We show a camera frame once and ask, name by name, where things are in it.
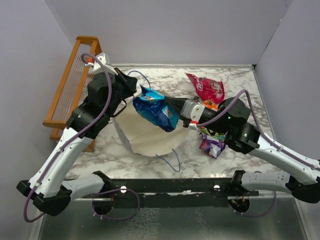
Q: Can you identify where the orange snack box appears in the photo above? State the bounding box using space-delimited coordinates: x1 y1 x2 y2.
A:
202 99 219 112

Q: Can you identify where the red crisps bag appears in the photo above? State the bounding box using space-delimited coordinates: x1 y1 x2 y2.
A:
186 73 225 104

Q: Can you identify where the blue snack packet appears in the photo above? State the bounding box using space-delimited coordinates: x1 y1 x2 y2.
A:
132 85 179 132

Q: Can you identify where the yellow green snack packet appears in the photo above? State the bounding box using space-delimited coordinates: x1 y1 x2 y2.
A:
200 126 226 141

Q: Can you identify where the purple snack packet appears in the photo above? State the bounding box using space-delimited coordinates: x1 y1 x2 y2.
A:
199 133 226 159

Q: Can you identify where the blue checkered paper bag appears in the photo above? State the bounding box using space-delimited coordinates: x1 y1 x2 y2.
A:
113 86 189 173

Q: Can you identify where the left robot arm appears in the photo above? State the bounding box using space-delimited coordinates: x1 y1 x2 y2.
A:
16 69 138 216

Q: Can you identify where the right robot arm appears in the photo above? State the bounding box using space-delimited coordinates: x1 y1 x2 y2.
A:
164 96 320 204

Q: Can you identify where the wooden dish rack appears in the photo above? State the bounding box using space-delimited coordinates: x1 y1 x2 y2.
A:
42 36 102 142

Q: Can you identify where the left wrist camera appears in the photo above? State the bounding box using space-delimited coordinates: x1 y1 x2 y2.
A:
81 52 118 76

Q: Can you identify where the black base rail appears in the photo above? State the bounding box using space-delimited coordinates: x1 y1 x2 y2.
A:
94 171 259 209

